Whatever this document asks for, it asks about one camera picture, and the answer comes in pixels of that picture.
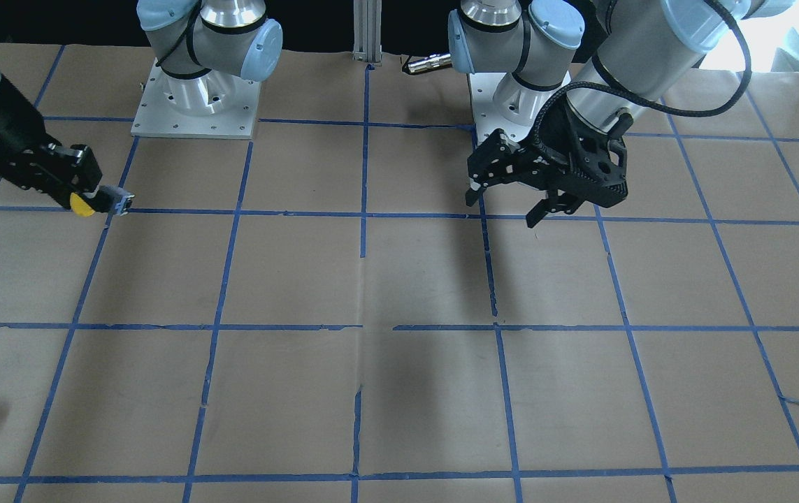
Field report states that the yellow push button switch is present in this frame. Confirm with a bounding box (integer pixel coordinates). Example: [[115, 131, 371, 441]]
[[69, 185, 135, 217]]

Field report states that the aluminium frame post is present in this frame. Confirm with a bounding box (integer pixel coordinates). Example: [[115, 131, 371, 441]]
[[352, 0, 382, 66]]

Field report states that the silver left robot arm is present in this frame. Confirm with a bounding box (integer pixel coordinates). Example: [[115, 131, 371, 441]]
[[447, 1, 792, 227]]

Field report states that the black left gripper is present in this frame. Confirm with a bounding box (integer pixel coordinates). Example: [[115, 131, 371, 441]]
[[464, 105, 629, 228]]

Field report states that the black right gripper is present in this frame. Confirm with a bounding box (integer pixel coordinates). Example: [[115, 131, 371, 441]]
[[0, 88, 110, 214]]

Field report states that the silver metal connector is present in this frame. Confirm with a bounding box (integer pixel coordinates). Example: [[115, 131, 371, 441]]
[[401, 53, 453, 75]]

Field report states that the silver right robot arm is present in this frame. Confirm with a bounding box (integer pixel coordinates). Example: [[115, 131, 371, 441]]
[[0, 1, 284, 216]]

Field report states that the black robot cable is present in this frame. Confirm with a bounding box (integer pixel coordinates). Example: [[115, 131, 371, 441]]
[[532, 0, 752, 151]]

